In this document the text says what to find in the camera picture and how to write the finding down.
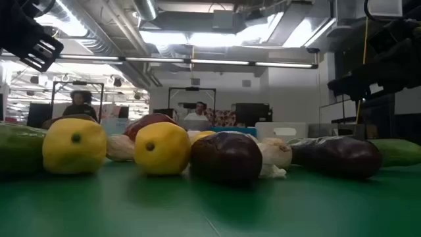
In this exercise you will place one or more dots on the grey ceiling box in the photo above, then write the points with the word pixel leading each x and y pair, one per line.
pixel 224 19

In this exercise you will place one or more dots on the white plastic basket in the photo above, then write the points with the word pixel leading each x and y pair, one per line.
pixel 263 130

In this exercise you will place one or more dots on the tan garlic bulb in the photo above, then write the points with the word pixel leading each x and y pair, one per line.
pixel 120 148
pixel 278 153

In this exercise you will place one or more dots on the silver ventilation duct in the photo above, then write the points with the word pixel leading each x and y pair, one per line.
pixel 146 8

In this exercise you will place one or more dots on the green cucumber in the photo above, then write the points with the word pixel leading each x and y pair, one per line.
pixel 19 148
pixel 401 152

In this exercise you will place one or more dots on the framed glass board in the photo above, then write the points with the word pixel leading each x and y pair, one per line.
pixel 335 112

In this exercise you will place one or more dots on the long ceiling light bar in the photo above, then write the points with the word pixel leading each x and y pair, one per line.
pixel 158 60

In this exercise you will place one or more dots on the blue plastic basket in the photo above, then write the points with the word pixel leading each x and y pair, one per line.
pixel 237 130

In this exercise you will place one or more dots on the person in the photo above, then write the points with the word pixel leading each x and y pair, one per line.
pixel 197 115
pixel 80 110

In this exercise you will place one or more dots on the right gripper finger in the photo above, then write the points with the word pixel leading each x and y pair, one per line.
pixel 352 87

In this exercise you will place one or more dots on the floral patterned panel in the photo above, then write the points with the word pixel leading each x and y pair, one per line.
pixel 223 118

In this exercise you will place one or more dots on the black monitor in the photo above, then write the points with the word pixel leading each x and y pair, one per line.
pixel 251 113
pixel 39 115

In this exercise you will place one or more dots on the black metal rig frame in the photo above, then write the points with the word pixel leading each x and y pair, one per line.
pixel 79 83
pixel 192 89

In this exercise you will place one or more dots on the purple eggplant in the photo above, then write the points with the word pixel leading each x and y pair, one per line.
pixel 227 158
pixel 338 158

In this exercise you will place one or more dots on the yellow lemon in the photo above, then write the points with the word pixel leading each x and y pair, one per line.
pixel 202 134
pixel 74 148
pixel 162 148

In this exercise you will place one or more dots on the dark red apple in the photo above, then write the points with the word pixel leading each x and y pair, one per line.
pixel 148 120

